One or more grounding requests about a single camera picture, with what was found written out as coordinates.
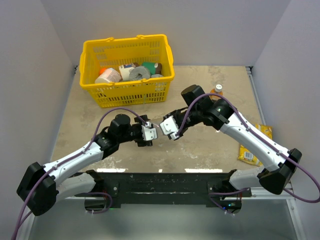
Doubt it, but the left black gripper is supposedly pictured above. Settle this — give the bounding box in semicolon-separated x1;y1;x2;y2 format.
118;115;153;146

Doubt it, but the orange drink bottle blue label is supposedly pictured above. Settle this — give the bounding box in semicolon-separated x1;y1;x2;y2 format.
209;84;223;101

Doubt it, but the small white bottle cap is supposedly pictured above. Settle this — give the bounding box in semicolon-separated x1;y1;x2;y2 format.
215;84;223;92

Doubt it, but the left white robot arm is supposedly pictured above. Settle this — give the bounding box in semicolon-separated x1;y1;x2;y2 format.
16;114;158;216

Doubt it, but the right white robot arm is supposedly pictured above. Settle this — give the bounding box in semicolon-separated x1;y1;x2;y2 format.
160;84;302;197

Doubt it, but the white bottle orange cap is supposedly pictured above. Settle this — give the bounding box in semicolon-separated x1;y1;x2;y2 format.
94;68;122;84

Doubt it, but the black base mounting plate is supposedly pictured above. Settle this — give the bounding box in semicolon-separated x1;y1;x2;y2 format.
84;170;252;214

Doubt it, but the brown packet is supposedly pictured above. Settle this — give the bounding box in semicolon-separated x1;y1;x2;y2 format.
154;62;162;75

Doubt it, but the yellow snack bag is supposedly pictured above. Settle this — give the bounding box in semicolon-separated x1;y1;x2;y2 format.
236;124;274;168

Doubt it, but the grey tape roll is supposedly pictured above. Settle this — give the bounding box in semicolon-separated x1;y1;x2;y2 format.
128;66;151;81

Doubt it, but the yellow plastic shopping basket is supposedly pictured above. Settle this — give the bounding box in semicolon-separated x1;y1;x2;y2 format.
79;34;175;108

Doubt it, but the white labelled carton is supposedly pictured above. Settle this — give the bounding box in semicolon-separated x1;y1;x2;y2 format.
118;62;139;82

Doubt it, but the green packet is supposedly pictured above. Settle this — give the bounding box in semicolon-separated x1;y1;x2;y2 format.
142;62;158;75

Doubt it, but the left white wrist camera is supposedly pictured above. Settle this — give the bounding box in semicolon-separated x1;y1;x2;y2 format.
141;121;158;141

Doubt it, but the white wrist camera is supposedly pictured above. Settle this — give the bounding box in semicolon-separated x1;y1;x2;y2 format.
159;115;183;141
141;121;158;141

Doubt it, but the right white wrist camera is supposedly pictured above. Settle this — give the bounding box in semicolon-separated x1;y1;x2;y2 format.
159;115;183;141

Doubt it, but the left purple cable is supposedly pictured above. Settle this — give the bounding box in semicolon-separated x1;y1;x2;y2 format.
10;107;151;240

